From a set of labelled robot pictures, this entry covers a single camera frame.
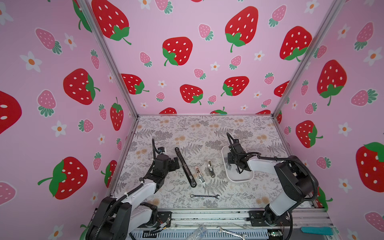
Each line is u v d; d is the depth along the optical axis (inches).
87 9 27.0
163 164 27.0
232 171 35.6
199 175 34.5
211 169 35.5
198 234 27.2
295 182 18.2
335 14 27.6
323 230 28.1
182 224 28.9
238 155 29.1
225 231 27.9
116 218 16.3
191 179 33.8
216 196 31.9
